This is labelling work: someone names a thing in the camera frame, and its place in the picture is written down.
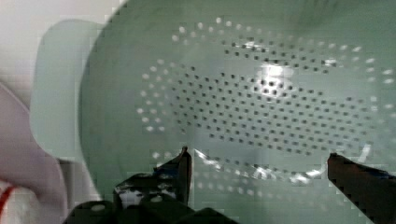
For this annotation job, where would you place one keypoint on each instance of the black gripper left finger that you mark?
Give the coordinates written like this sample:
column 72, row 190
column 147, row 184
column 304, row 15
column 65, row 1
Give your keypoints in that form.
column 172, row 178

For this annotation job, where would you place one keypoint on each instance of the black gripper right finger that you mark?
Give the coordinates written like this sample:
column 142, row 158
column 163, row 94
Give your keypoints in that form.
column 372, row 190

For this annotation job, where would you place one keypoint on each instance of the mint green plastic strainer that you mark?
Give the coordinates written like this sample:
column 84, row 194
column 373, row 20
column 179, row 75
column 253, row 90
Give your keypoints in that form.
column 260, row 91

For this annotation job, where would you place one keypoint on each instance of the grey round plate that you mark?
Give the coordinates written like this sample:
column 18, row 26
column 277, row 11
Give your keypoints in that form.
column 32, row 182

